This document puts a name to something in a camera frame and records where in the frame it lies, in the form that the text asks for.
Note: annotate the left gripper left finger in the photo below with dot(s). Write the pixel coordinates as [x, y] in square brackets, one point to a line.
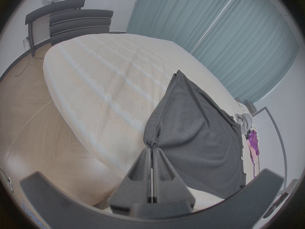
[140, 191]

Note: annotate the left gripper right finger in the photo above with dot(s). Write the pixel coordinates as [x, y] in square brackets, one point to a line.
[164, 191]

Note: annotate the black T-shirt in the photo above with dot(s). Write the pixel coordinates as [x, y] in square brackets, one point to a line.
[195, 132]

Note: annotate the bed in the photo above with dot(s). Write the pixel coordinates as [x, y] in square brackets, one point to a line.
[107, 80]

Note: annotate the pink garment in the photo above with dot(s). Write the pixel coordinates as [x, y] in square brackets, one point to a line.
[257, 152]

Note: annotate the black garment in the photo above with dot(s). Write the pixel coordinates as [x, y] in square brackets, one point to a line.
[247, 131]

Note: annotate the purple satin garment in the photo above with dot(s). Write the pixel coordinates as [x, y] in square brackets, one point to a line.
[253, 139]

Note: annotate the grey garment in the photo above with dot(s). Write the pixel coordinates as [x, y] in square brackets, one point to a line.
[246, 122]

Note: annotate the white printed pillow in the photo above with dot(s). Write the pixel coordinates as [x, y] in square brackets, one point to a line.
[243, 107]

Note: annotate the grey bedside table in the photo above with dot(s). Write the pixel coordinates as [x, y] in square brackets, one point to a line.
[251, 105]

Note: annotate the blue-green curtain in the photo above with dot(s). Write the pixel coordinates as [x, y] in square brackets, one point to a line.
[257, 44]
[171, 15]

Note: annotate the black chest of drawers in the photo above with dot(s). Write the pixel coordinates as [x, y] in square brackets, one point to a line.
[81, 25]

